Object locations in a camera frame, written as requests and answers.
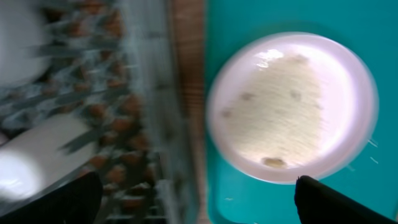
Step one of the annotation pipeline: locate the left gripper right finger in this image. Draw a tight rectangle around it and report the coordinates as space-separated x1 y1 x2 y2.
294 175 397 224

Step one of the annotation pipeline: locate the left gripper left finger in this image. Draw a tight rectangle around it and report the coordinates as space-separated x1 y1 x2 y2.
1 172 103 224

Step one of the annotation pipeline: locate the white cup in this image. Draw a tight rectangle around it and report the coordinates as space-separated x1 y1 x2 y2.
1 115 95 201

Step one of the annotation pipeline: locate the large white plate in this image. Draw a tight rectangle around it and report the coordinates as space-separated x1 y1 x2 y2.
206 32 379 184

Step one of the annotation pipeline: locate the grey white bowl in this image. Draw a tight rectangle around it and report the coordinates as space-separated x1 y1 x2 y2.
1 0 50 88

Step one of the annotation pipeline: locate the grey plastic dish rack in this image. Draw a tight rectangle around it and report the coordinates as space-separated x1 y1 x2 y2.
1 1 199 223

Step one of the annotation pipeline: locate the teal serving tray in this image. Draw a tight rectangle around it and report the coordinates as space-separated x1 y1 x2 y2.
205 0 397 223

